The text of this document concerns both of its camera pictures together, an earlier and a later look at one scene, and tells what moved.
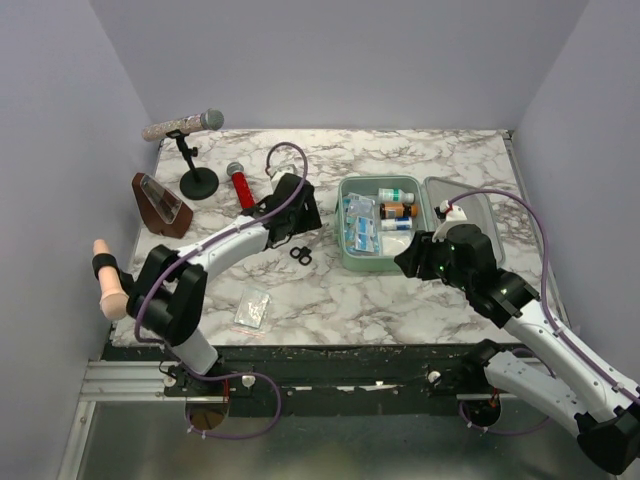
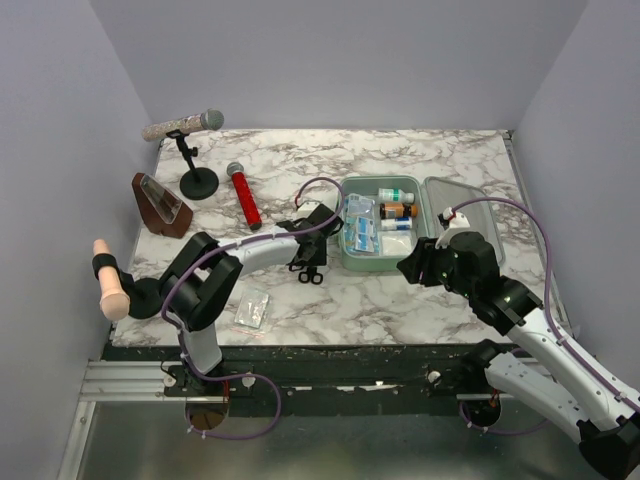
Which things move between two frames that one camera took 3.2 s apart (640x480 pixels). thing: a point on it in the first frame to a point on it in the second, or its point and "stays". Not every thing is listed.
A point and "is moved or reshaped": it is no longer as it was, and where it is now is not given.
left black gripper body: [305, 219] to [319, 258]
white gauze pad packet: [394, 242] stays
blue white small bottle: [396, 224] stays
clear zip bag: [252, 311] stays
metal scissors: [302, 254] is moved or reshaped
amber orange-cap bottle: [395, 210] stays
